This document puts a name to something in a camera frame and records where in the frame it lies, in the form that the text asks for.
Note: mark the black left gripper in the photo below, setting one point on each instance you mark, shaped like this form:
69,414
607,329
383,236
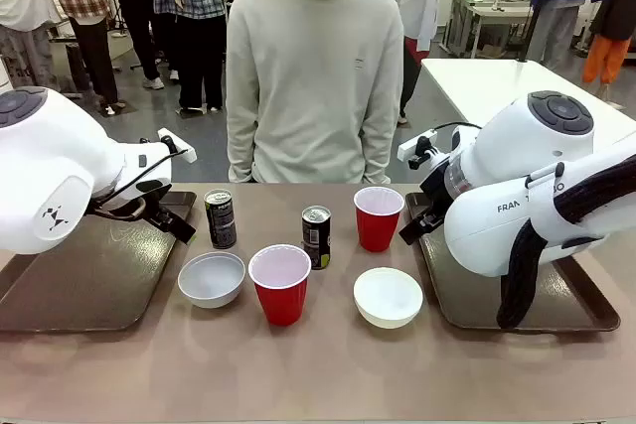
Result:
158,210

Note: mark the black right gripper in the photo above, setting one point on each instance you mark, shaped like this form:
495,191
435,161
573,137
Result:
434,205

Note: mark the red plastic cup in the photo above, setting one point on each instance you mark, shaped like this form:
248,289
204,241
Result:
377,230
282,295

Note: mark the black Pepsi can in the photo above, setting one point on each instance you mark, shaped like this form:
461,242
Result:
221,220

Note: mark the bluish white bowl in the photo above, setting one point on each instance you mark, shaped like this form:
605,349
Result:
211,280

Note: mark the cream white bowl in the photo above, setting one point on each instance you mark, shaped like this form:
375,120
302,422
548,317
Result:
387,297

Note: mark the black can yellow label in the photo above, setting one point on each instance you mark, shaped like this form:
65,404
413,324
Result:
315,240

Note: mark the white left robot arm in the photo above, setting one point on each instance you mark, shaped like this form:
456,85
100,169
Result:
49,156

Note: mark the person's right forearm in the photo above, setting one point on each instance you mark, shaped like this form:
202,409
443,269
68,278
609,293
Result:
241,151

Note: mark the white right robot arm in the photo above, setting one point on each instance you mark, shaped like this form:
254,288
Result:
522,146

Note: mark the person's left forearm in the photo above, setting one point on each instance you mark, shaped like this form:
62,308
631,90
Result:
377,151

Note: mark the brown plastic tray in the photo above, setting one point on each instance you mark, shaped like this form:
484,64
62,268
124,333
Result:
99,275
462,290

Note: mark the person in beige sweater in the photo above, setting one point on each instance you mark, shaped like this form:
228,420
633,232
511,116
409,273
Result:
313,76

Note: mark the person in grey hoodie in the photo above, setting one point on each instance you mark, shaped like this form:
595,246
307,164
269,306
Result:
139,7

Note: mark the background white workbench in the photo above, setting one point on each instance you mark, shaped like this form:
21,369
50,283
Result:
487,12

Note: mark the black pole stand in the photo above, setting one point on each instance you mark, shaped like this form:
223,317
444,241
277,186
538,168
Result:
530,22

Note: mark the person in orange trousers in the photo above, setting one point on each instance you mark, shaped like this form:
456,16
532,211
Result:
613,22

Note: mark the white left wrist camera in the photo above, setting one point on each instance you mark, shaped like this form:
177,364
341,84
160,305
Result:
179,146

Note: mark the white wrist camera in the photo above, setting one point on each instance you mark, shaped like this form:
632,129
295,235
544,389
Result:
179,146
415,143

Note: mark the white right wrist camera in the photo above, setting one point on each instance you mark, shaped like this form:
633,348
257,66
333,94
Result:
415,143

